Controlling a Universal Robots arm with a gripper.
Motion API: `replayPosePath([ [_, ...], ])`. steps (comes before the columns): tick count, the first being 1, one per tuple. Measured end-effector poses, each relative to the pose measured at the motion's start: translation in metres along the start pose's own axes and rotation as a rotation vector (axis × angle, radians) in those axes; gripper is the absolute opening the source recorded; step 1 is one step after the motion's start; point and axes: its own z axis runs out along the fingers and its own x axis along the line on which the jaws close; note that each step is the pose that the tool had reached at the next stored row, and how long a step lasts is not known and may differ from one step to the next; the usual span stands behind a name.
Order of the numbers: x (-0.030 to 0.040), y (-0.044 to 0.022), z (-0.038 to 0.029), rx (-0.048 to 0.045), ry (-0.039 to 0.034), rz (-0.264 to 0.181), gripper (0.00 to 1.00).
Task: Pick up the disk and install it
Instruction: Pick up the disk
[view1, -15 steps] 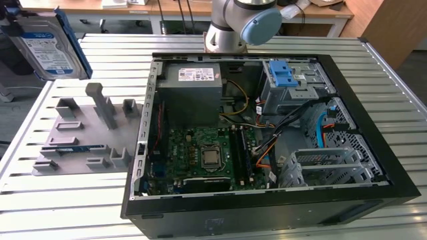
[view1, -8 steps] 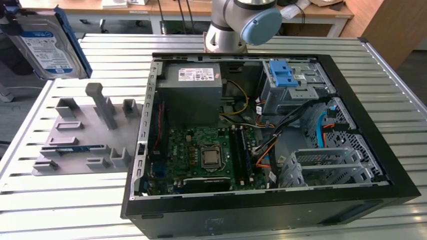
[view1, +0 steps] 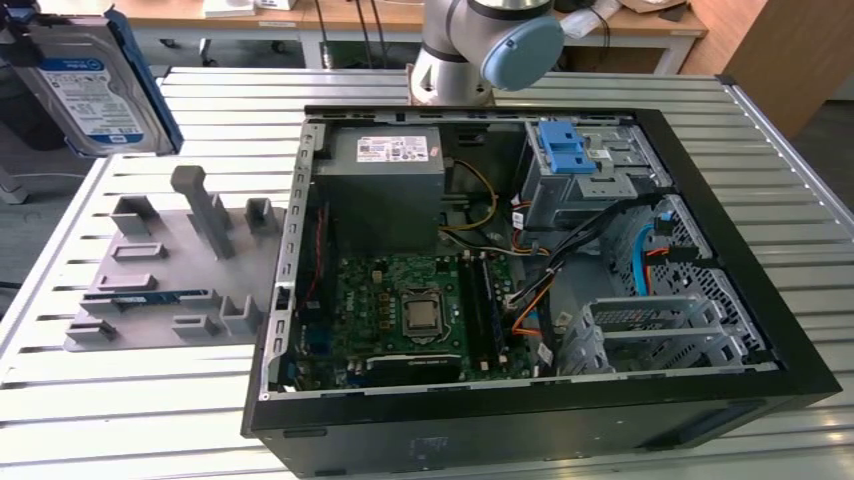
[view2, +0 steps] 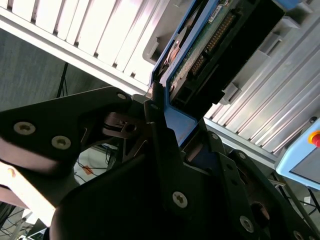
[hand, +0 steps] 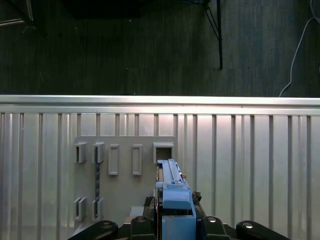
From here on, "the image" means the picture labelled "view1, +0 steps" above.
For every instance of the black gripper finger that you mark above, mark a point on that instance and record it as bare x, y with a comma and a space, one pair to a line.
21, 45

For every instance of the hard disk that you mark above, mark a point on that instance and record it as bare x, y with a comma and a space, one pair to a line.
86, 95

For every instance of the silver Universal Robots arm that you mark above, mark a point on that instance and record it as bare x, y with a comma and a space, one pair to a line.
453, 75

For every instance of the silver disk bay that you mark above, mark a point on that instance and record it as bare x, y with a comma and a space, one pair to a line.
667, 335

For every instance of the black mesh bin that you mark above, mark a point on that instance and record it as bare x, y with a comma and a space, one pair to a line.
20, 115

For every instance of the grey metal stand foot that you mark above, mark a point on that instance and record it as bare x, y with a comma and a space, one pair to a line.
13, 192

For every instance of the white box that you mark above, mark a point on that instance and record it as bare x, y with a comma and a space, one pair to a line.
226, 10

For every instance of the long wooden desk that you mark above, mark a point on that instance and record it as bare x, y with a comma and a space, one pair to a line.
266, 22

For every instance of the grey parts rack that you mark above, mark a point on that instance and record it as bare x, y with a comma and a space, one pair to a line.
166, 280

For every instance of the blue RAM stick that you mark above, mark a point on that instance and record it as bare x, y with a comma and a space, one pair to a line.
146, 300

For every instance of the grey power supply unit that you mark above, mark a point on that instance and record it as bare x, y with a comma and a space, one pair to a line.
380, 200

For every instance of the green motherboard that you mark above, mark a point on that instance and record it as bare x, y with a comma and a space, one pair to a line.
373, 300

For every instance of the silver CPU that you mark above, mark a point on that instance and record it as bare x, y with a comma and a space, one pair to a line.
421, 316

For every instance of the blue plastic drive latch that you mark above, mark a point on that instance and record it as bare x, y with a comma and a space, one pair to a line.
563, 150

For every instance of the installed RAM stick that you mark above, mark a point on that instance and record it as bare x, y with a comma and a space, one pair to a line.
492, 300

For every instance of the black graphics card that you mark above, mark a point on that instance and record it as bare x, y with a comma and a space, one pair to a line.
413, 370

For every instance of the silver optical drive cage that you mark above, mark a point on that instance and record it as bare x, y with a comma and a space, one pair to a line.
587, 192

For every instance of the short wooden desk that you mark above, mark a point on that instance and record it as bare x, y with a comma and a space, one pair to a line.
653, 25

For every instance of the black PC case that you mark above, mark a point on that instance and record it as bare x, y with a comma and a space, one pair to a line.
467, 430

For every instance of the brown wooden cabinet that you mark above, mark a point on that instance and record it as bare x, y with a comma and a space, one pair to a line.
787, 60

